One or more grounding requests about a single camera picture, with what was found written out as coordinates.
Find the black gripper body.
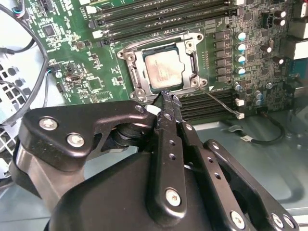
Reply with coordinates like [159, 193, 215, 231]
[48, 151, 228, 231]

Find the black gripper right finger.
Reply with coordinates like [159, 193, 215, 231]
[171, 94, 300, 231]

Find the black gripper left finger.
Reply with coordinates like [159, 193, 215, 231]
[10, 89, 189, 227]

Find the wire locking lever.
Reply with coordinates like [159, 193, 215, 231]
[120, 28, 192, 53]
[199, 87, 239, 116]

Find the metal socket cover frame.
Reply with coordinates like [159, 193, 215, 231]
[129, 40, 201, 96]

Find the silver CPU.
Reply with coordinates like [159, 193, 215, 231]
[143, 49, 186, 91]

